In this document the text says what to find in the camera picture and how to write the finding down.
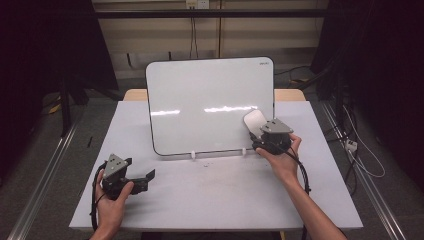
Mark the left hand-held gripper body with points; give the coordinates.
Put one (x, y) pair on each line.
(115, 171)

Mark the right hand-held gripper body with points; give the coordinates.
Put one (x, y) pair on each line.
(275, 135)

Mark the white whiteboard eraser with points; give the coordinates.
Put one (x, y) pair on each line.
(255, 120)

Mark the white whiteboard with black rim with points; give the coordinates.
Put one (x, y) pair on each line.
(206, 100)

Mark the person's right hand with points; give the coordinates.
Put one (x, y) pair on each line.
(283, 163)

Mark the person's left hand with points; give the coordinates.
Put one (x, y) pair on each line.
(111, 210)

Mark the white whiteboard stand clip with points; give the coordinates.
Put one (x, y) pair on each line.
(244, 151)
(193, 155)

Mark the wooden table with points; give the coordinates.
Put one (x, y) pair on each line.
(289, 94)

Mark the white power adapter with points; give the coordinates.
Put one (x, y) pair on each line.
(351, 145)

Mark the black metal stand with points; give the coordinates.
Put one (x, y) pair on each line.
(66, 110)

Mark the black curtain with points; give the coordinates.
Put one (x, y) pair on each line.
(46, 66)
(376, 66)

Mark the dark metal crossbar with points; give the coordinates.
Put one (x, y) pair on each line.
(210, 13)

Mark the aluminium floor rail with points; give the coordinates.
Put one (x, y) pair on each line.
(43, 180)
(366, 180)

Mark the white wall socket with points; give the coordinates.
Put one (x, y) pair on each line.
(197, 4)

